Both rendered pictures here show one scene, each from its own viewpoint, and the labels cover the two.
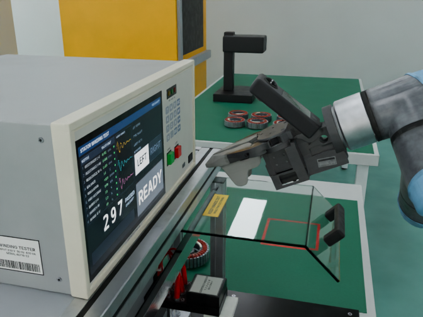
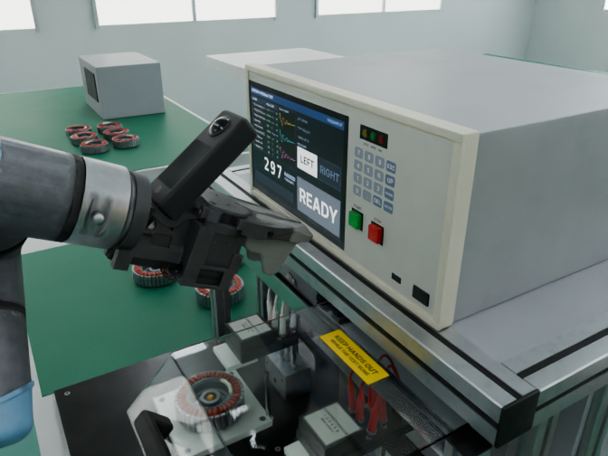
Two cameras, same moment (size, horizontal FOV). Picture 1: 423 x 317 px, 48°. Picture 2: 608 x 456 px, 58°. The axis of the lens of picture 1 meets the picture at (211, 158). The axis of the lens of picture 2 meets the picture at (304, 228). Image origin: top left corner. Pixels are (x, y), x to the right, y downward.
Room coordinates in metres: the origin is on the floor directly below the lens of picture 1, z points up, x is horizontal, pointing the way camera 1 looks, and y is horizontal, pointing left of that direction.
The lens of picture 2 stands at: (1.08, -0.38, 1.45)
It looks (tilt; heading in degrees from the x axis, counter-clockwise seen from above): 26 degrees down; 135
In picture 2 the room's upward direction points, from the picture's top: straight up
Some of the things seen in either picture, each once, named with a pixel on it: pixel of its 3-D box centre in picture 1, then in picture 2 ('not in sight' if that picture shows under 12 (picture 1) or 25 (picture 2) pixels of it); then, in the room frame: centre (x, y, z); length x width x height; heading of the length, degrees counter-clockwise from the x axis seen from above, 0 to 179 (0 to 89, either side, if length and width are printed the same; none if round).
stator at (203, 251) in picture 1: (188, 252); not in sight; (1.10, 0.06, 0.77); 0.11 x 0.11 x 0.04
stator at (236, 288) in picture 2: not in sight; (219, 289); (0.18, 0.24, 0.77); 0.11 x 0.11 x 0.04
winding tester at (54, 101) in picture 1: (36, 141); (440, 148); (0.70, 0.27, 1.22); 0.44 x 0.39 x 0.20; 166
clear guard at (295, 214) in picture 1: (250, 219); (310, 405); (0.78, -0.07, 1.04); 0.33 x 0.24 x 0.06; 76
